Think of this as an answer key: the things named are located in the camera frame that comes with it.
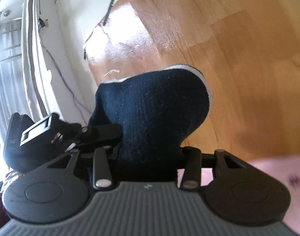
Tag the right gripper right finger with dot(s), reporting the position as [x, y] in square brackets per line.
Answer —
[191, 159]

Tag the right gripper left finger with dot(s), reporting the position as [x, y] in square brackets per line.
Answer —
[101, 173]

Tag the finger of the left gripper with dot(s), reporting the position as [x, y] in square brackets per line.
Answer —
[93, 137]

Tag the navy green striped sweater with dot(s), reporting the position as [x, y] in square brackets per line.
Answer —
[157, 111]

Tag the pink floral bed sheet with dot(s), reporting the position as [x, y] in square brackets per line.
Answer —
[240, 193]

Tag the wooden headboard panel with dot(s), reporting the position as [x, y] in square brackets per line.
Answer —
[248, 51]

